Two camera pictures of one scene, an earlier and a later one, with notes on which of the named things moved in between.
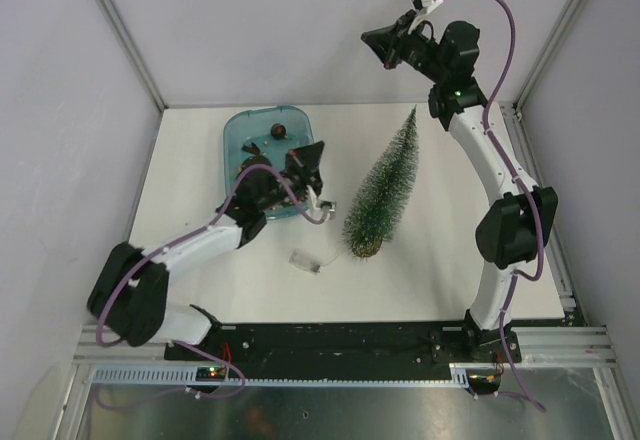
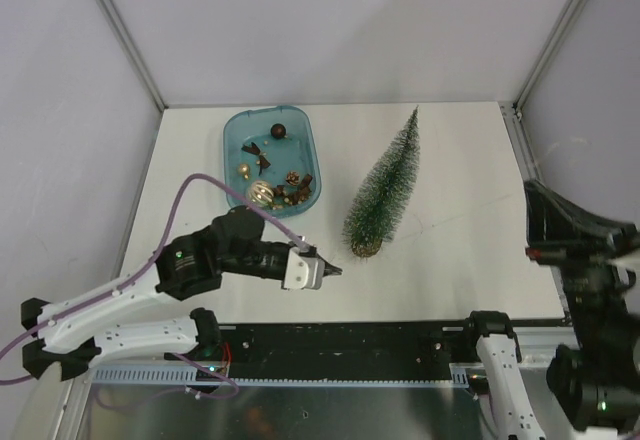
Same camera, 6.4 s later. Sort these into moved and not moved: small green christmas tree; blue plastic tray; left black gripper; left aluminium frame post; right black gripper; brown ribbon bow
Moved: right black gripper; left black gripper
Not moved: brown ribbon bow; small green christmas tree; left aluminium frame post; blue plastic tray
